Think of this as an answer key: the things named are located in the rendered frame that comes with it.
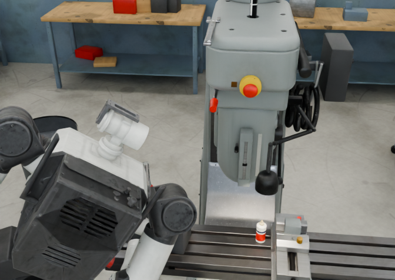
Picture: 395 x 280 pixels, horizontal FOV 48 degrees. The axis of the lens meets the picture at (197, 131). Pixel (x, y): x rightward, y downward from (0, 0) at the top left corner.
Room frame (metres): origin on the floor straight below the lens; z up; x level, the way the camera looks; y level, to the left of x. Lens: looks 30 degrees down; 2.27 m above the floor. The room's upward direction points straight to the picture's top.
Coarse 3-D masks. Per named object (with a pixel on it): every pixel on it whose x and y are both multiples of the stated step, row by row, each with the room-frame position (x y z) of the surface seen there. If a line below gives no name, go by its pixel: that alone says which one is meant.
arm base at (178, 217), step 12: (156, 204) 0.84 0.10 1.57; (168, 204) 0.84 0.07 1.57; (180, 204) 0.85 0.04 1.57; (192, 204) 0.86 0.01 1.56; (156, 216) 0.83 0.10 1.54; (168, 216) 0.83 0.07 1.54; (180, 216) 0.84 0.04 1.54; (192, 216) 0.84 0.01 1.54; (156, 228) 0.83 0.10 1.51; (168, 228) 0.82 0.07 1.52; (180, 228) 0.82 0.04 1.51
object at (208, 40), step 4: (208, 16) 1.32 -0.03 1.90; (208, 20) 1.28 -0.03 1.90; (212, 20) 1.28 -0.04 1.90; (216, 20) 1.28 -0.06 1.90; (212, 24) 1.24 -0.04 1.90; (208, 28) 1.20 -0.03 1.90; (212, 28) 1.20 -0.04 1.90; (208, 32) 1.17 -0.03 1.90; (212, 32) 1.17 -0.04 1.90; (208, 36) 1.13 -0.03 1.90; (212, 36) 1.13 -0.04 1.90; (208, 40) 1.10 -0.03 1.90; (204, 44) 1.08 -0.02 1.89; (208, 44) 1.08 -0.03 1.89
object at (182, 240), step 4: (188, 232) 1.37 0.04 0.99; (132, 236) 1.35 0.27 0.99; (136, 236) 1.35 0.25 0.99; (180, 236) 1.30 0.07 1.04; (184, 236) 1.31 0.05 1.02; (188, 236) 1.37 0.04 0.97; (176, 240) 1.30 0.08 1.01; (180, 240) 1.30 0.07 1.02; (184, 240) 1.31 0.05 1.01; (188, 240) 1.37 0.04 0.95; (176, 244) 1.30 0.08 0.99; (180, 244) 1.30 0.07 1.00; (184, 244) 1.31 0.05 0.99; (176, 248) 1.30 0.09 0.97; (180, 248) 1.30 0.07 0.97; (184, 248) 1.31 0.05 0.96; (172, 252) 1.31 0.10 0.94; (176, 252) 1.30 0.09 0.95; (180, 252) 1.30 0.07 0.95; (184, 252) 1.31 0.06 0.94
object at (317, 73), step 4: (316, 64) 1.59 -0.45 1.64; (320, 64) 1.55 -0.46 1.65; (316, 68) 1.59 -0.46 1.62; (320, 68) 1.55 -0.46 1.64; (316, 72) 1.59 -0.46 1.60; (320, 72) 1.56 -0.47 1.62; (316, 76) 1.59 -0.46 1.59; (316, 80) 1.57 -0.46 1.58; (316, 84) 1.57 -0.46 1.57; (312, 92) 1.58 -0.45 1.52; (312, 96) 1.58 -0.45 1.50
